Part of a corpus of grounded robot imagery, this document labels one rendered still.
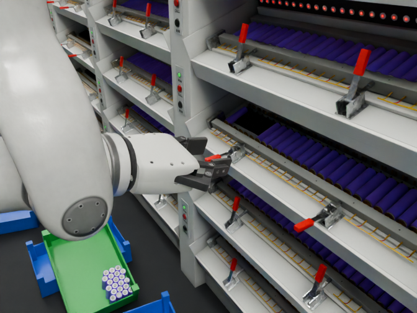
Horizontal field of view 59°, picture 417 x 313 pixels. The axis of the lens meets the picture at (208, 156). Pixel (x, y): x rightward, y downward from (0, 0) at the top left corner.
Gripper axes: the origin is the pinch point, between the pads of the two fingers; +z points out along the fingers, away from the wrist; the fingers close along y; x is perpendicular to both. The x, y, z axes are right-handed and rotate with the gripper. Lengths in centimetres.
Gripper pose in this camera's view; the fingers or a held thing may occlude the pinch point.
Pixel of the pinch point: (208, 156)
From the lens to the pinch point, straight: 59.5
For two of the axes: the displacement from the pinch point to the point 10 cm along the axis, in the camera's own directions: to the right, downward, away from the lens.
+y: 5.7, 5.2, -6.4
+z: 7.7, -0.7, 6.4
